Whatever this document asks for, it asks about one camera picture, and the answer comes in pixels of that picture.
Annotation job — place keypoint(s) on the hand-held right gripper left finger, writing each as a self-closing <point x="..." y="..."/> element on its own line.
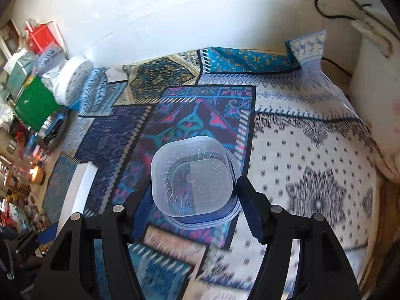
<point x="142" y="215"/>

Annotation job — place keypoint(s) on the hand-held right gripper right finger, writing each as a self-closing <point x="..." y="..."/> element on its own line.
<point x="251" y="215"/>

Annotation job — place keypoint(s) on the clear plastic container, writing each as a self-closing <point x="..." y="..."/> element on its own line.
<point x="193" y="181"/>

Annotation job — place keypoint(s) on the large flat white box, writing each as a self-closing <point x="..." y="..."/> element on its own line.
<point x="82" y="187"/>

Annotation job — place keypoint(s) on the patterned blue patchwork tablecloth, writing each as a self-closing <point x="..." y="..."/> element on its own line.
<point x="300" y="150"/>

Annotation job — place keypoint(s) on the blue foil packet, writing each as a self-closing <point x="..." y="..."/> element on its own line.
<point x="53" y="126"/>

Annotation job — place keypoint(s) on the white round perforated appliance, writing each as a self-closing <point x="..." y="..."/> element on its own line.
<point x="73" y="78"/>

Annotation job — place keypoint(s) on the green box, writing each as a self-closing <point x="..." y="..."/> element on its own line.
<point x="34" y="103"/>

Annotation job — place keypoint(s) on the white rice cooker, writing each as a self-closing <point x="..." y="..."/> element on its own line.
<point x="372" y="100"/>

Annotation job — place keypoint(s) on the red box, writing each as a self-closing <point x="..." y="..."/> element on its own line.
<point x="40" y="37"/>

